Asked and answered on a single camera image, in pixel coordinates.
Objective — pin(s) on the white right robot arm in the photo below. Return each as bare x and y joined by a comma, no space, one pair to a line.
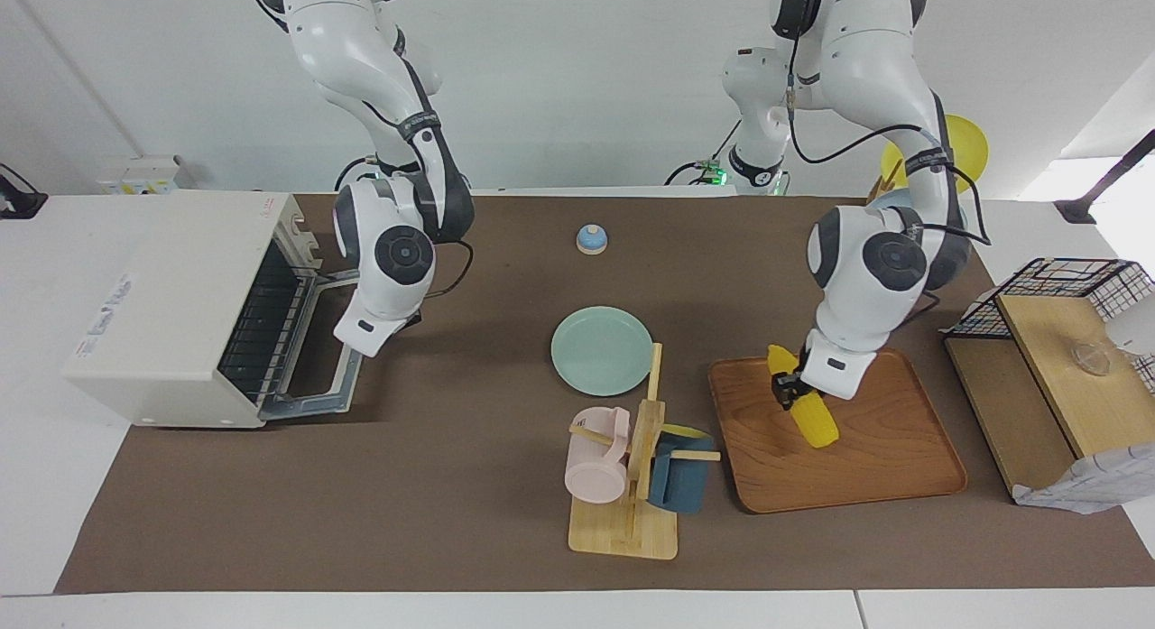
388,250

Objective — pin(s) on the wooden dish rack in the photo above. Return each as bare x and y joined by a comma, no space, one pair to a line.
886,185

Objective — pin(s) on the wooden mug tree stand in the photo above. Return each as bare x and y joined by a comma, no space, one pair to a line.
623,530

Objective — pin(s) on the brown wooden tray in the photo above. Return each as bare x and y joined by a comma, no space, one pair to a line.
866,467

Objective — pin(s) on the pale green plate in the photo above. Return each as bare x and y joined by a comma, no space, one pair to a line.
600,349

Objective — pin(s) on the white checked cloth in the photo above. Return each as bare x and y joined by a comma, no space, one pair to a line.
1132,318
1092,485

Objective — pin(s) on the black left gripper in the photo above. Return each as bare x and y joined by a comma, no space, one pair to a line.
801,383

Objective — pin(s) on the black camera stand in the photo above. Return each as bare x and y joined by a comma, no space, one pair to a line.
1110,173

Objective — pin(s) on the dark blue mug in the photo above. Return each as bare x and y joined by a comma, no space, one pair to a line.
677,480

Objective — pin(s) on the yellow corn cob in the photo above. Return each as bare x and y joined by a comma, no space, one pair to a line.
817,423

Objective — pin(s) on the pink mug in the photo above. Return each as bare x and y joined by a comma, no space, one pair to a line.
595,471

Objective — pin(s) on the brown table mat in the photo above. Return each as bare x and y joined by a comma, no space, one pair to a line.
451,485

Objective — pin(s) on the yellow plate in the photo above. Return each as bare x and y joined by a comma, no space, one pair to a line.
965,151

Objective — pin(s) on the black clamp mount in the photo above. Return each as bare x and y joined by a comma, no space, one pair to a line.
16,196

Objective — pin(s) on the white power box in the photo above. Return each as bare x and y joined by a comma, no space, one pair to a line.
140,173

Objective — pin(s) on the toaster oven glass door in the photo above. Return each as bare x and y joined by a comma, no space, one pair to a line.
347,385

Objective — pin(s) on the clear glass cup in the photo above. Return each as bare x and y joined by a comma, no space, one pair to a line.
1092,358

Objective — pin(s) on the white toaster oven body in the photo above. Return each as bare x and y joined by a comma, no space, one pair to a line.
180,295

